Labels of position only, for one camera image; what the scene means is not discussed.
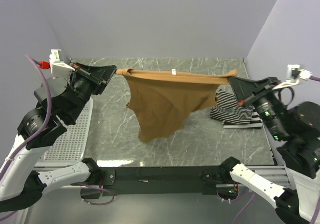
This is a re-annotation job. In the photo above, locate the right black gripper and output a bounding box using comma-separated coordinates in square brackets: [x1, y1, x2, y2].
[226, 73, 288, 138]

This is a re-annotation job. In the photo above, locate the white plastic basket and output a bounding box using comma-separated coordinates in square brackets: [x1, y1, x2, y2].
[35, 99, 94, 168]

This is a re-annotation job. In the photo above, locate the tan tank top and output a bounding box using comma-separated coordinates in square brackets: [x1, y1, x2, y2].
[116, 68, 238, 143]

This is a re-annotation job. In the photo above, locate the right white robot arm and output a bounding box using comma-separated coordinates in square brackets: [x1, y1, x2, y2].
[219, 77, 320, 224]

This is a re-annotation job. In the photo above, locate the aluminium frame rail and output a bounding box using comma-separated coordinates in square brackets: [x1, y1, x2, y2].
[26, 165, 292, 189]

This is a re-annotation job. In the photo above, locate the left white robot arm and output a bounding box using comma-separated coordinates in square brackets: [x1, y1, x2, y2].
[0, 63, 117, 213]

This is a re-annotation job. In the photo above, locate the wide-striped black white tank top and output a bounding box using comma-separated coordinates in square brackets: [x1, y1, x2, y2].
[222, 110, 264, 130]

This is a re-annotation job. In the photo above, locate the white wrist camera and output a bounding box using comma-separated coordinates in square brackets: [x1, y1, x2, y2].
[39, 49, 75, 78]
[273, 64, 312, 91]

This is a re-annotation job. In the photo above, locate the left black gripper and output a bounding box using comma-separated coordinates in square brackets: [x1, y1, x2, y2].
[65, 61, 117, 122]

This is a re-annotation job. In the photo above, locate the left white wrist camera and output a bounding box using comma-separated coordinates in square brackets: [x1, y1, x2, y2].
[39, 49, 75, 78]

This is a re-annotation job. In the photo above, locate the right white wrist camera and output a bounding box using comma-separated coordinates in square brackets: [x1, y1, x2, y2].
[273, 64, 312, 91]

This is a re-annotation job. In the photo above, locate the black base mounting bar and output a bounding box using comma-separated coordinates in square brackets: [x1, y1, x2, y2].
[102, 166, 235, 195]

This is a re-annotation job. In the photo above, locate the thin-striped black white tank top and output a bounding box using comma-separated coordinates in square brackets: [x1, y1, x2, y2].
[210, 90, 253, 126]

